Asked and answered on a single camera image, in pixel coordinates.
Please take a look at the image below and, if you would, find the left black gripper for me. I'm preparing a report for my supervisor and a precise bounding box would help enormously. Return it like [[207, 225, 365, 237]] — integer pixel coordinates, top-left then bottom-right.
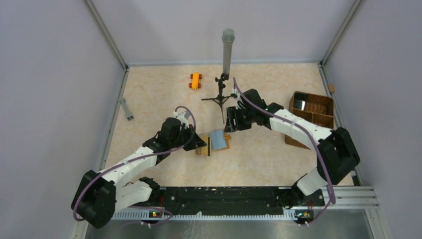
[[170, 123, 207, 151]]

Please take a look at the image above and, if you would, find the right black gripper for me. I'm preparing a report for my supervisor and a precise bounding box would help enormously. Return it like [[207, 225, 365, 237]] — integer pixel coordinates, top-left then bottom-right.
[[224, 105, 255, 133]]

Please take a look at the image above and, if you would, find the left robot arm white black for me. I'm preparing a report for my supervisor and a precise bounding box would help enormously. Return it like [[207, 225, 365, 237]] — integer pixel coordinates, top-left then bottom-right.
[[71, 118, 207, 229]]

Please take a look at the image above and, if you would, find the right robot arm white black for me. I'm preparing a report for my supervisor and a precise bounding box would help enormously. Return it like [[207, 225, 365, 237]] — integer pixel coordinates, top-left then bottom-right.
[[224, 89, 360, 205]]

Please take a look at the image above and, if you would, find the black card stack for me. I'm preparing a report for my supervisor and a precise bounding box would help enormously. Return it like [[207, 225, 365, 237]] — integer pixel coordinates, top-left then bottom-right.
[[293, 93, 308, 111]]

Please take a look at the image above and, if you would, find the orange toy block car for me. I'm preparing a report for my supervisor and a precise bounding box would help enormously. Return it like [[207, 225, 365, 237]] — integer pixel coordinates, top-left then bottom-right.
[[189, 72, 202, 90]]

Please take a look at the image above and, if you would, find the grey microphone on tripod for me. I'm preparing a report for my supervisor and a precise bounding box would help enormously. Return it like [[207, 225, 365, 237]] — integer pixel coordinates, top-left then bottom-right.
[[201, 28, 236, 123]]

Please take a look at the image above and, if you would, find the woven wicker divided basket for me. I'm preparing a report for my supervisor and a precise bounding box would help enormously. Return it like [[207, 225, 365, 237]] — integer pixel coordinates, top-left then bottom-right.
[[288, 91, 334, 129]]

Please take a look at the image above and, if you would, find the small wooden block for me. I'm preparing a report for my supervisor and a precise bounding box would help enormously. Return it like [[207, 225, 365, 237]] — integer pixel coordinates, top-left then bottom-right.
[[327, 84, 335, 94]]

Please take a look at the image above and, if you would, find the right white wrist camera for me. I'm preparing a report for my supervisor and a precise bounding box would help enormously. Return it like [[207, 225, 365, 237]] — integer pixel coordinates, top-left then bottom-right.
[[230, 93, 245, 110]]

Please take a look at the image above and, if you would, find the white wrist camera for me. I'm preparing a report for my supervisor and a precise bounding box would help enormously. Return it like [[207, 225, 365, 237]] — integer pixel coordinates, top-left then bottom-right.
[[173, 110, 192, 129], [230, 93, 245, 110]]

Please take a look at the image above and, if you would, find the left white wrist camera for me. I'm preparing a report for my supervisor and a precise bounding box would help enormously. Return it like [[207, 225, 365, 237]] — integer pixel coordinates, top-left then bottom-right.
[[173, 110, 192, 129]]

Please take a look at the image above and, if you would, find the grey metal bracket tool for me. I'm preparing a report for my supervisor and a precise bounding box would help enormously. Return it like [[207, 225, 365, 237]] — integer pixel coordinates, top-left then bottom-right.
[[119, 97, 134, 120]]

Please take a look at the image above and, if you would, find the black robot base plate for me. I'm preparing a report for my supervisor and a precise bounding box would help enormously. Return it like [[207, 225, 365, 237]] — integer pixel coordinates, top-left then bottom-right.
[[135, 182, 325, 216]]

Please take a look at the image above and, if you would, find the white slotted cable duct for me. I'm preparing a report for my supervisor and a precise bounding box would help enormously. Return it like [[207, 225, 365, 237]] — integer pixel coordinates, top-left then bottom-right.
[[111, 208, 311, 222]]

